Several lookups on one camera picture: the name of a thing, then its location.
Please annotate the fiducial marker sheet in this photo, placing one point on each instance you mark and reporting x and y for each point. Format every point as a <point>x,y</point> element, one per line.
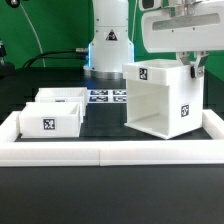
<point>106,96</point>

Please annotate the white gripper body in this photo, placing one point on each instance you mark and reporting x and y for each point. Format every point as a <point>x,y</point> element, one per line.
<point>201,30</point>

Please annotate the white drawer tray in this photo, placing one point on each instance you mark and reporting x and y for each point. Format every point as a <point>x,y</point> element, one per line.
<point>50,120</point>
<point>63,94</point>

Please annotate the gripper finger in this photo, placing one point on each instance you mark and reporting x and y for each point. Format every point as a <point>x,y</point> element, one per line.
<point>198,67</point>
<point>185,58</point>

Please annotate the white U-shaped frame fence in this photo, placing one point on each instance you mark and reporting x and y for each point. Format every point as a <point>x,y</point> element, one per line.
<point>112,153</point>

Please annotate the black stand at left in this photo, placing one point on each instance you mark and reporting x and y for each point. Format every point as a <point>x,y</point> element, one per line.
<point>6,68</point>

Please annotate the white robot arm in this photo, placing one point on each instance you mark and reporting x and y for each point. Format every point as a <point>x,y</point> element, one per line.
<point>111,47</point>

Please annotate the white drawer cabinet box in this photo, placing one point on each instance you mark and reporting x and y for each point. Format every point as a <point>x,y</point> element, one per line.
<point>162,98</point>

